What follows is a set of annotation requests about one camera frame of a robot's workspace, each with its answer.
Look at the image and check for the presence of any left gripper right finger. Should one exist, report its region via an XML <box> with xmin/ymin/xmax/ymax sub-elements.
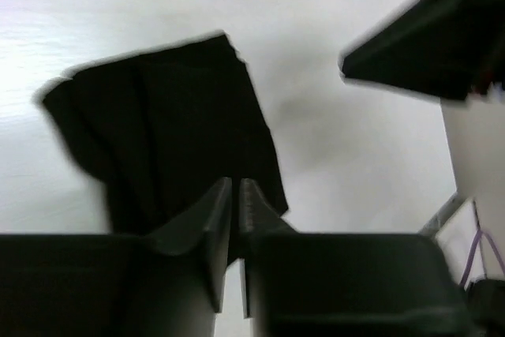
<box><xmin>239</xmin><ymin>179</ymin><xmax>475</xmax><ymax>336</ymax></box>

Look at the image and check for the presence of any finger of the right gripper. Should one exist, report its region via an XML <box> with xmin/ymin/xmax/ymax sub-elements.
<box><xmin>341</xmin><ymin>0</ymin><xmax>504</xmax><ymax>101</ymax></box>

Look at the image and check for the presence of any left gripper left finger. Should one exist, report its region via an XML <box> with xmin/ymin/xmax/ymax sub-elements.
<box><xmin>1</xmin><ymin>178</ymin><xmax>232</xmax><ymax>336</ymax></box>

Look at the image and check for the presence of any black skirt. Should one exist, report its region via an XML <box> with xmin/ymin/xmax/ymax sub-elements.
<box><xmin>39</xmin><ymin>33</ymin><xmax>288</xmax><ymax>234</ymax></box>

